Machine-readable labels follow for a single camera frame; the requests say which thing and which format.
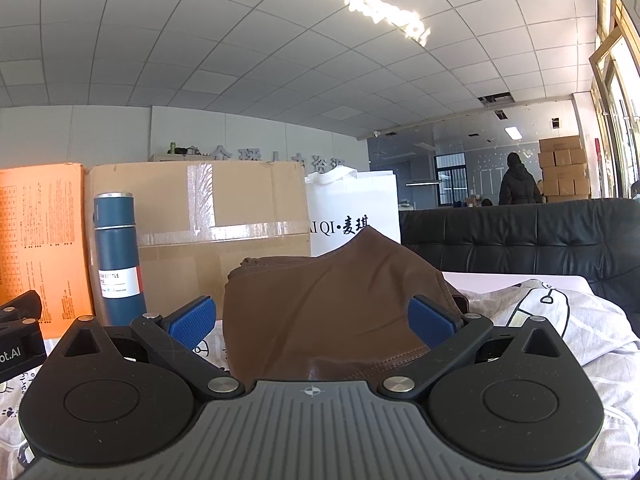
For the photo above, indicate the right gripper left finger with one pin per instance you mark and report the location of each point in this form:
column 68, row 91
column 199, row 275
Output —
column 170, row 343

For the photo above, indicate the person in black coat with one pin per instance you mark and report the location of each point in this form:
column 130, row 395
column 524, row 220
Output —
column 518, row 186

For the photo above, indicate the white cartoon print bedsheet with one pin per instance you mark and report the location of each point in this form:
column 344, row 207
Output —
column 552, row 394

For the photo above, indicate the large cardboard box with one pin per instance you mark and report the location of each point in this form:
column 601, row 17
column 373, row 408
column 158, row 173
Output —
column 197, row 221

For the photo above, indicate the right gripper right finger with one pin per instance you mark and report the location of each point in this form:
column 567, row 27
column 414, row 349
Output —
column 452, row 341

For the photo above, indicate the brown leather garment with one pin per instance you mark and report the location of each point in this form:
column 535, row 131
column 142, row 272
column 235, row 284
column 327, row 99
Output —
column 339, row 316

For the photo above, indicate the blue thermos bottle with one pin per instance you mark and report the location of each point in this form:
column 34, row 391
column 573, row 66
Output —
column 118, row 258

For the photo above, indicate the orange printed box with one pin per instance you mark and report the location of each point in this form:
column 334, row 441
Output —
column 43, row 242

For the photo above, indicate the white tote bag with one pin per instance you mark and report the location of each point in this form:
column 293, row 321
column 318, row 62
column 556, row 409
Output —
column 344, row 201

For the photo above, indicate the stacked cardboard boxes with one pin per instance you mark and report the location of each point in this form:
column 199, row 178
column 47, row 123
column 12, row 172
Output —
column 563, row 163

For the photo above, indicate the black leather sofa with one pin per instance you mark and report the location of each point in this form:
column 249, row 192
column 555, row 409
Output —
column 595, row 239

